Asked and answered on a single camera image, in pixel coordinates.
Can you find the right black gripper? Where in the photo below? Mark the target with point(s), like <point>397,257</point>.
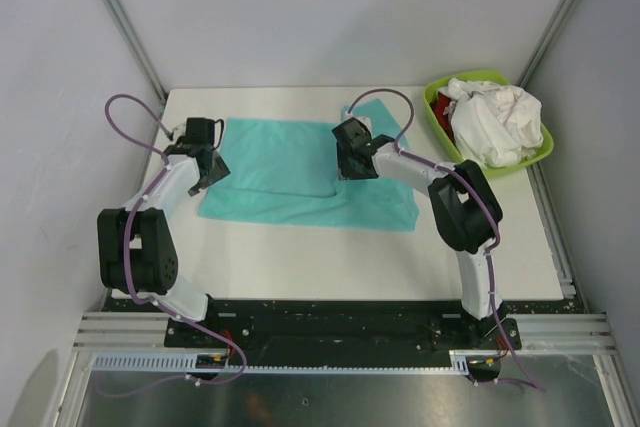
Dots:
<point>346,171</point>

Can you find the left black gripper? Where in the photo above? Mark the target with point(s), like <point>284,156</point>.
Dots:
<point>218,172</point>

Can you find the teal t shirt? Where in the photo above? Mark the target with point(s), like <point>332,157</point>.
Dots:
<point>286,173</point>

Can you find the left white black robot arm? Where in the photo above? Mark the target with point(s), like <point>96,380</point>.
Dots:
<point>137,255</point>

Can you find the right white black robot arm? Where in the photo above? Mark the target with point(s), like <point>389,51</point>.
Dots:
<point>465,209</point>

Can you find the red t shirt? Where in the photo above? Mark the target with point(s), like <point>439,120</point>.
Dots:
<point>440,107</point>

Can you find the white t shirt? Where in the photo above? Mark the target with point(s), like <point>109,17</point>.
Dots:
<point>497,126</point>

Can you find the green plastic basket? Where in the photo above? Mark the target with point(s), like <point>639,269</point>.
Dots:
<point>450,148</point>

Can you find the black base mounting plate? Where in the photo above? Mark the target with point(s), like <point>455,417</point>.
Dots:
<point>439,325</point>

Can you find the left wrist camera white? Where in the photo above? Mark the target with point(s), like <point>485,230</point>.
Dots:
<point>199,130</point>

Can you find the aluminium front rail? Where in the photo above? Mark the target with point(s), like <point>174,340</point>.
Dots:
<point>541,334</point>

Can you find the left aluminium frame post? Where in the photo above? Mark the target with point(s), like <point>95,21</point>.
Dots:
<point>121,19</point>

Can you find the aluminium frame post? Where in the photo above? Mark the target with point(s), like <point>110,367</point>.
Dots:
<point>121,19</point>
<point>553,30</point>

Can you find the grey slotted cable duct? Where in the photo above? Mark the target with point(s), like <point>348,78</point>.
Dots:
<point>443,363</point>

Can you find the right aluminium frame post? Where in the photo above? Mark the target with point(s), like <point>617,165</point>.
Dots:
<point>553,30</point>

